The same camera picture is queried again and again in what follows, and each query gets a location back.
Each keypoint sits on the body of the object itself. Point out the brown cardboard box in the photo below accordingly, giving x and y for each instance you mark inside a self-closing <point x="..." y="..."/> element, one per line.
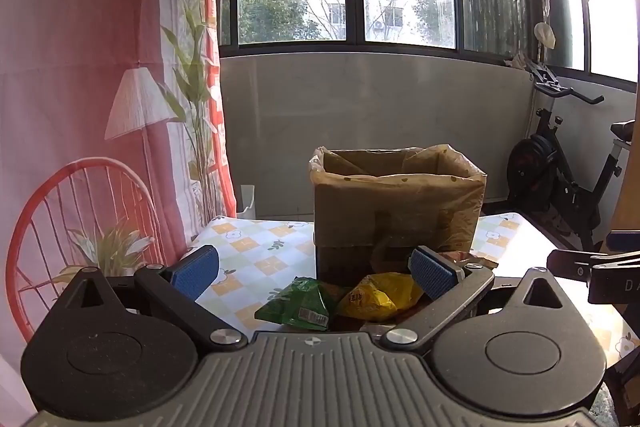
<point x="345" y="263"/>

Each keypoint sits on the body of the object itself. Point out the white hanging bag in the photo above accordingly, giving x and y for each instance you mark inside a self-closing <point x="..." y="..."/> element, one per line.
<point x="545" y="36"/>

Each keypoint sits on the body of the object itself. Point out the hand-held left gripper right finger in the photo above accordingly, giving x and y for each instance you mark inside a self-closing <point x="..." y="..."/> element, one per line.
<point x="431" y="273"/>

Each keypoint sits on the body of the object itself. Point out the printed pink curtain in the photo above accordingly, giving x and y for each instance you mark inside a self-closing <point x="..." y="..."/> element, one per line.
<point x="75" y="57"/>

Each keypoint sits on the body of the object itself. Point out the green snack packet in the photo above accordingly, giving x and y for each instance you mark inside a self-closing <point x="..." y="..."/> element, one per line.
<point x="295" y="304"/>

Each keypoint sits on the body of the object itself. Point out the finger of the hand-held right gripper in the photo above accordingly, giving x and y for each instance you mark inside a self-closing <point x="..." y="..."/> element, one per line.
<point x="570" y="264"/>
<point x="625" y="242"/>

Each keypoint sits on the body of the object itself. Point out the yellow snack packet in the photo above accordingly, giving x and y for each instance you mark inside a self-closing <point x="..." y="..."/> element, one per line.
<point x="375" y="297"/>

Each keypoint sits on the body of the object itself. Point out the black exercise bike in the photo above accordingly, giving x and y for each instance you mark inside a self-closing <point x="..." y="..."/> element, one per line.
<point x="550" y="177"/>

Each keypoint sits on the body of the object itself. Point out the white plastic container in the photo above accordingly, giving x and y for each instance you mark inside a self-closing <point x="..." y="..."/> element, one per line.
<point x="248" y="199"/>

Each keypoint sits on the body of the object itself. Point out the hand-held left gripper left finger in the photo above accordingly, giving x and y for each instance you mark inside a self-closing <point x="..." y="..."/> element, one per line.
<point x="192" y="271"/>

